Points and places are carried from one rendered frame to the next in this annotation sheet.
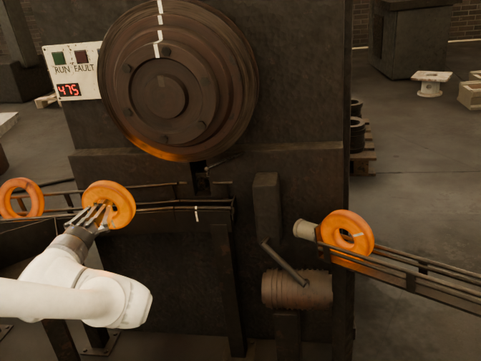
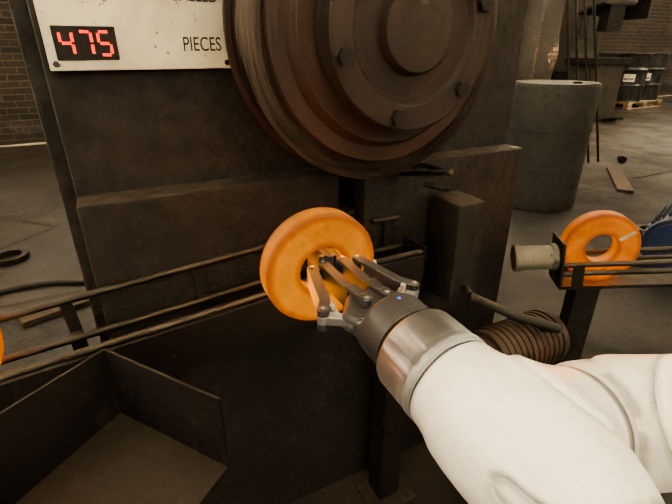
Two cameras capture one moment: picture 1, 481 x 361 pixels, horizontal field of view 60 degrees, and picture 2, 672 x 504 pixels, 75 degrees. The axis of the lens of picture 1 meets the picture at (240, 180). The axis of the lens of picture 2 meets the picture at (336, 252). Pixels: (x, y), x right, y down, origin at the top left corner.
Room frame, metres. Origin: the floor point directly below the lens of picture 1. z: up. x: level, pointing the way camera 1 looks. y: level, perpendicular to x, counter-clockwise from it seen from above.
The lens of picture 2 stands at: (0.65, 0.71, 1.09)
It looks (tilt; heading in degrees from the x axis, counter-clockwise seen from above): 25 degrees down; 320
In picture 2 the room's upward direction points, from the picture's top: straight up
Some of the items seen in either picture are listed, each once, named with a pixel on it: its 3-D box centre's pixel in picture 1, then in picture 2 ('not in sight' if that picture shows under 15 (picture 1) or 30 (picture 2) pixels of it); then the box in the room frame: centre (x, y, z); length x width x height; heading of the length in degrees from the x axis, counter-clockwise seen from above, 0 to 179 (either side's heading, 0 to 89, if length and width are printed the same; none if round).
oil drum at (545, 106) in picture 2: not in sight; (544, 143); (2.21, -2.63, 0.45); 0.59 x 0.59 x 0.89
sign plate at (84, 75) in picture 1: (86, 71); (137, 2); (1.40, 0.46, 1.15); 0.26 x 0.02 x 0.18; 78
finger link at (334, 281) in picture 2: (89, 218); (342, 290); (0.98, 0.42, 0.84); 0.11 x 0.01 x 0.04; 169
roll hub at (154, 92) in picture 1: (167, 94); (410, 28); (1.13, 0.17, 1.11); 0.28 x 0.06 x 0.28; 78
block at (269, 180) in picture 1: (268, 208); (451, 246); (1.18, -0.08, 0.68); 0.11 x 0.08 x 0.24; 168
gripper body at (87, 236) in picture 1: (81, 234); (385, 319); (0.91, 0.42, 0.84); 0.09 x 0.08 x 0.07; 168
